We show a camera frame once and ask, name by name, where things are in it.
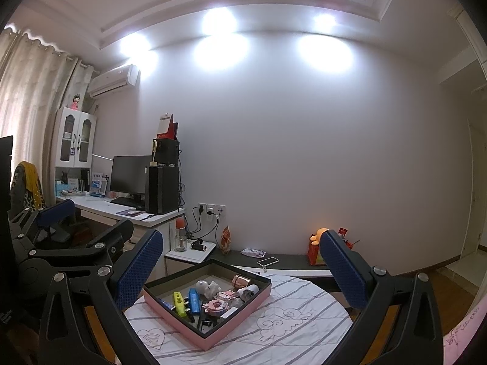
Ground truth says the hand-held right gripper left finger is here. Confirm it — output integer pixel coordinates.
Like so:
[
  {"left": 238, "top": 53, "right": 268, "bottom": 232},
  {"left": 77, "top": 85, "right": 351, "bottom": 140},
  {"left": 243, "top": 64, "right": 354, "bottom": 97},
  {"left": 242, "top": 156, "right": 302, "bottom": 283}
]
[{"left": 38, "top": 229, "right": 165, "bottom": 365}]

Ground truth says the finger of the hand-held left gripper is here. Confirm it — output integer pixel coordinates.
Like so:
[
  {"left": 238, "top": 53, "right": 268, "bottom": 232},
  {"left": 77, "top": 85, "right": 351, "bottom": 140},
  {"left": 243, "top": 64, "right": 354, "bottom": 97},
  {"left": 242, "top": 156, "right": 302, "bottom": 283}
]
[
  {"left": 15, "top": 220, "right": 135, "bottom": 291},
  {"left": 8, "top": 199, "right": 77, "bottom": 249}
]

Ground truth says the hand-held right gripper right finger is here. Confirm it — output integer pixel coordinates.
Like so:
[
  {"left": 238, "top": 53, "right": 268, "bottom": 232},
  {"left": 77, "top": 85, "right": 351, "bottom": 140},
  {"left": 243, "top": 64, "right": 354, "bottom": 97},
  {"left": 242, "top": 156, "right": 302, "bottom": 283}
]
[{"left": 319, "top": 229, "right": 444, "bottom": 365}]

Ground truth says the yellow pack of black clips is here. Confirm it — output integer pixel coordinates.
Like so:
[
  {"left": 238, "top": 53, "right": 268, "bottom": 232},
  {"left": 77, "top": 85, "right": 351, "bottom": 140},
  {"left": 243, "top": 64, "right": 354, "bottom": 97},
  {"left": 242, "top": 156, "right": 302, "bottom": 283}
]
[{"left": 173, "top": 292, "right": 191, "bottom": 317}]

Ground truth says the blue highlighter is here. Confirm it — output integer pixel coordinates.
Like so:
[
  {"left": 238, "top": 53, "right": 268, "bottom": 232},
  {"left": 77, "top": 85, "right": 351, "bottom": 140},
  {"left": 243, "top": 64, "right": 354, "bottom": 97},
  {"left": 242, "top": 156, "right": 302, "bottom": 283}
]
[{"left": 188, "top": 288, "right": 202, "bottom": 314}]

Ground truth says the pink box with black rim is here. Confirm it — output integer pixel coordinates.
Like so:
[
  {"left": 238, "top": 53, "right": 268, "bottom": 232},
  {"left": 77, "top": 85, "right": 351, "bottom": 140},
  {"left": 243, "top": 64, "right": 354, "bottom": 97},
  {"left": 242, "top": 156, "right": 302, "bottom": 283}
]
[{"left": 142, "top": 259, "right": 272, "bottom": 351}]

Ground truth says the large pink brick toy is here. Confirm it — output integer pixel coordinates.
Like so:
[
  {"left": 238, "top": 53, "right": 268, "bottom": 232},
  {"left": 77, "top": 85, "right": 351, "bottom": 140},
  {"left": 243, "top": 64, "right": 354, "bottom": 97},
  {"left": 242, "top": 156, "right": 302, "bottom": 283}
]
[{"left": 201, "top": 299, "right": 228, "bottom": 315}]

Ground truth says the yellow patterned cloth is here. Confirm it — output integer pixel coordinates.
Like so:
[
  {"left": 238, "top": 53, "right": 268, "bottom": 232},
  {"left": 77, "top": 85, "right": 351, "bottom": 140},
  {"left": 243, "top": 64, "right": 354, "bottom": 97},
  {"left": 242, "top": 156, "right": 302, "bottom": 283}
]
[{"left": 15, "top": 162, "right": 45, "bottom": 211}]

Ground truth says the red toy crate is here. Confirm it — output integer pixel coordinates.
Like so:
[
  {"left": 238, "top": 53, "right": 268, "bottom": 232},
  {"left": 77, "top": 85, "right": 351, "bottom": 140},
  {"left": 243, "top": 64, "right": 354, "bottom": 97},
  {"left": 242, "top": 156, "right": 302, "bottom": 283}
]
[{"left": 307, "top": 243, "right": 328, "bottom": 266}]

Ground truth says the white desk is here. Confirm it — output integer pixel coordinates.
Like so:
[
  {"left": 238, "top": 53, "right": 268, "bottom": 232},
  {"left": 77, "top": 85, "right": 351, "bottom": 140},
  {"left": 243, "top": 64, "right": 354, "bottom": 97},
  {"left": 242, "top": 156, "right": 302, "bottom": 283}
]
[{"left": 55, "top": 194, "right": 186, "bottom": 244}]

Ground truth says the small red white toy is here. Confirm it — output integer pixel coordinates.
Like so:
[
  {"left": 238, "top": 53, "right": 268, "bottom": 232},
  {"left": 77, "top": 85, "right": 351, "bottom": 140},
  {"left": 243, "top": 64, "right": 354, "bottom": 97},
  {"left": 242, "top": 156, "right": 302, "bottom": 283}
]
[{"left": 338, "top": 228, "right": 360, "bottom": 249}]

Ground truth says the orange octopus plush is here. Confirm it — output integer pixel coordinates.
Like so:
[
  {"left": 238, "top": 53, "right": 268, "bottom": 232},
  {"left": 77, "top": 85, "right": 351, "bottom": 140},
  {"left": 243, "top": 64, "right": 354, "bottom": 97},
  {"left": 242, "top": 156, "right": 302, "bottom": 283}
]
[{"left": 309, "top": 227, "right": 330, "bottom": 246}]

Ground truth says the black keyboard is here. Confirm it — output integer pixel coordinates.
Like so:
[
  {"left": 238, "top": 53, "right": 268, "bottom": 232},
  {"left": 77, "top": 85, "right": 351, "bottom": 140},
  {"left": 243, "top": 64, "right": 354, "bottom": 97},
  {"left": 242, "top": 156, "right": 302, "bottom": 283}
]
[{"left": 110, "top": 197, "right": 143, "bottom": 208}]

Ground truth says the low bench with black top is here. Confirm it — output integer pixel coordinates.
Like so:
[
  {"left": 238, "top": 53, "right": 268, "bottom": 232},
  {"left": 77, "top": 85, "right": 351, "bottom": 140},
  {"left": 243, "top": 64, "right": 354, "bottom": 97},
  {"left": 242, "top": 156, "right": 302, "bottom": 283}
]
[{"left": 211, "top": 249, "right": 343, "bottom": 280}]

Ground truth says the blue and white package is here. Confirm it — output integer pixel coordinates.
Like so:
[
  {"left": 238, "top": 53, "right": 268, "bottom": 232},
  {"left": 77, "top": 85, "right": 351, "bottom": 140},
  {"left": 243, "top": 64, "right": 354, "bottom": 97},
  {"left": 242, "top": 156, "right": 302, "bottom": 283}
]
[{"left": 90, "top": 173, "right": 109, "bottom": 197}]

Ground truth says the white bedside cabinet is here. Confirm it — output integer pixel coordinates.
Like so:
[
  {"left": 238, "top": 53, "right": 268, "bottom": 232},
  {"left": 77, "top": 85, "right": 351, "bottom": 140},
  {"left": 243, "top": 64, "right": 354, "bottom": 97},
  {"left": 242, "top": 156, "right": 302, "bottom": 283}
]
[{"left": 163, "top": 240, "right": 217, "bottom": 274}]

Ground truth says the clear bottle with red cap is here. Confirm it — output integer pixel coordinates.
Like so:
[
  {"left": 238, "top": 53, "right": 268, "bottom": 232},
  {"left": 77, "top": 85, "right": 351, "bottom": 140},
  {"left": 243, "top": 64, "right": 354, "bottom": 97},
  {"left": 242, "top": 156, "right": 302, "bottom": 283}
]
[{"left": 173, "top": 218, "right": 188, "bottom": 252}]

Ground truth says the black computer monitor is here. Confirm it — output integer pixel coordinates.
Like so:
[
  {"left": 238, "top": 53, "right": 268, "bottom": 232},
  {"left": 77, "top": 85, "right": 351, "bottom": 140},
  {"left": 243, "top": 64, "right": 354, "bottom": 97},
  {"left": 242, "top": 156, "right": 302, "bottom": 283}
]
[{"left": 110, "top": 155, "right": 153, "bottom": 195}]

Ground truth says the black computer tower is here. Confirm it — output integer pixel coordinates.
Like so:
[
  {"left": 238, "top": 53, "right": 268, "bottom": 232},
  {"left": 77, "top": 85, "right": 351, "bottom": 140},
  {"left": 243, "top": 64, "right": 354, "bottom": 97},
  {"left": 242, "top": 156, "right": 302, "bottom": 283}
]
[{"left": 145, "top": 165, "right": 180, "bottom": 215}]

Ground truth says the black case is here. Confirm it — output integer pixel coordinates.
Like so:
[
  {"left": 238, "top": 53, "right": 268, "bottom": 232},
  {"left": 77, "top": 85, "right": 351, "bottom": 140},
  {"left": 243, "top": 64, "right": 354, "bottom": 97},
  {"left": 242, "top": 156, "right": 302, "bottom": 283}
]
[{"left": 196, "top": 314, "right": 221, "bottom": 331}]

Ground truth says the beige curtain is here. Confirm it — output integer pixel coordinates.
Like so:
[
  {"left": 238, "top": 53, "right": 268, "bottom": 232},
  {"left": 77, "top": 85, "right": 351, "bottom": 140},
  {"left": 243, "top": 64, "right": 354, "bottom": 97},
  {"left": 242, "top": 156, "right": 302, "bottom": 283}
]
[{"left": 0, "top": 26, "right": 94, "bottom": 214}]

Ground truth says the white glass-door cabinet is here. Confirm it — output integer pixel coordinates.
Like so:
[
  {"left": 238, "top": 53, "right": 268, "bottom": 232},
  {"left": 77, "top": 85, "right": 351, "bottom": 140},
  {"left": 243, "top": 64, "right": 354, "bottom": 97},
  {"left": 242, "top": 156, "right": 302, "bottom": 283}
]
[{"left": 53, "top": 106, "right": 99, "bottom": 198}]

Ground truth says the small black speaker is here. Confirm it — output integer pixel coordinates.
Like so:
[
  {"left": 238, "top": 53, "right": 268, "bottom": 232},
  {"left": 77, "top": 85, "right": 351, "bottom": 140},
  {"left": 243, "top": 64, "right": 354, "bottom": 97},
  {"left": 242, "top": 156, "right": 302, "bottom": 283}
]
[{"left": 153, "top": 138, "right": 180, "bottom": 167}]

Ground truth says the red and white carton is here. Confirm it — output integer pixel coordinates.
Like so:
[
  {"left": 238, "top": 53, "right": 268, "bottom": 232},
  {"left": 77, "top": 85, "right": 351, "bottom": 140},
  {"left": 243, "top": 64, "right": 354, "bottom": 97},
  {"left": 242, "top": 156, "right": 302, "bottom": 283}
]
[{"left": 157, "top": 113, "right": 179, "bottom": 141}]

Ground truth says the pink printed blanket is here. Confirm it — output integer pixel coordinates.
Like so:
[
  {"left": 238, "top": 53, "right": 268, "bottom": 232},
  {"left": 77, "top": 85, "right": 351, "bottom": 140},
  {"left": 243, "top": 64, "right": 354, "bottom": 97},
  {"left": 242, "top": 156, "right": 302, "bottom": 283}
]
[{"left": 441, "top": 297, "right": 487, "bottom": 365}]

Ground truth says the white air conditioner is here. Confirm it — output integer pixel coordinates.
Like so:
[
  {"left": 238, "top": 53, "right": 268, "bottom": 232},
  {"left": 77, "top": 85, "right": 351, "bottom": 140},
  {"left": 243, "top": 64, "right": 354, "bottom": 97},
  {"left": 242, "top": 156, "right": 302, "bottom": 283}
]
[{"left": 87, "top": 64, "right": 139, "bottom": 97}]

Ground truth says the white door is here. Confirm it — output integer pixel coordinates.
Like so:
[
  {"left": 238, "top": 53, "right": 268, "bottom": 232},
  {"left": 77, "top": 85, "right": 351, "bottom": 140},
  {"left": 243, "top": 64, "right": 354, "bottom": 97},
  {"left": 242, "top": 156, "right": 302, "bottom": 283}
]
[{"left": 458, "top": 120, "right": 487, "bottom": 261}]

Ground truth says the ceiling spotlight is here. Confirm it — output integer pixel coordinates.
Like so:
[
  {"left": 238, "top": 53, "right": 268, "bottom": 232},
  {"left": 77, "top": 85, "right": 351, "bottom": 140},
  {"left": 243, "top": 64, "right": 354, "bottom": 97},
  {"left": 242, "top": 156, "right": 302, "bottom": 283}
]
[
  {"left": 201, "top": 8, "right": 236, "bottom": 35},
  {"left": 122, "top": 34, "right": 149, "bottom": 56}
]

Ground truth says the white wall socket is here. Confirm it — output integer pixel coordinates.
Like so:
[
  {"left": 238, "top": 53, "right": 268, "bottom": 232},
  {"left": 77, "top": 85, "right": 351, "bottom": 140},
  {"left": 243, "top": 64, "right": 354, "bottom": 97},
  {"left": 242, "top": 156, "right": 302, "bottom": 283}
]
[{"left": 197, "top": 203, "right": 228, "bottom": 218}]

